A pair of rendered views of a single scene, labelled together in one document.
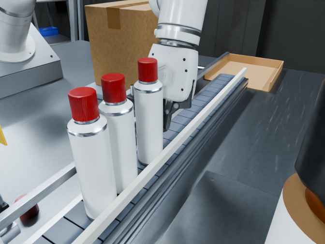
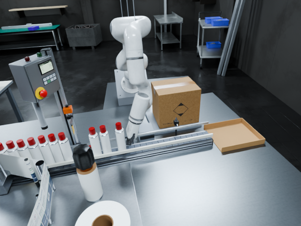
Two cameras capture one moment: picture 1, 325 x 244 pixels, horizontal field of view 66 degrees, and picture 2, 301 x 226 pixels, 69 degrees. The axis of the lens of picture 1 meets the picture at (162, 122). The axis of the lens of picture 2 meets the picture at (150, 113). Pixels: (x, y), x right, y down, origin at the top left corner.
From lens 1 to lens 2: 1.03 m
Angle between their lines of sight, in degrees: 41
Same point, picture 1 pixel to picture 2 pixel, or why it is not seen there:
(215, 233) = (108, 175)
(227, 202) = (120, 172)
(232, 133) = (167, 159)
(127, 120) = (103, 137)
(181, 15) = (131, 114)
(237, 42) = not seen: outside the picture
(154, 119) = (118, 140)
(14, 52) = (131, 89)
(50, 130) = not seen: hidden behind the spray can
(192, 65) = (132, 129)
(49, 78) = not seen: hidden behind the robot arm
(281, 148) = (173, 175)
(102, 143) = (93, 140)
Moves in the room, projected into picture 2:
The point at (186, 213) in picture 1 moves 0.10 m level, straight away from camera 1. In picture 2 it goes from (109, 168) to (125, 160)
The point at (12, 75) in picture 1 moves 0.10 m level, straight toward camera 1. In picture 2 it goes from (127, 97) to (123, 103)
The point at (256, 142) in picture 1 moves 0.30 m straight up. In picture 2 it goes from (169, 167) to (169, 125)
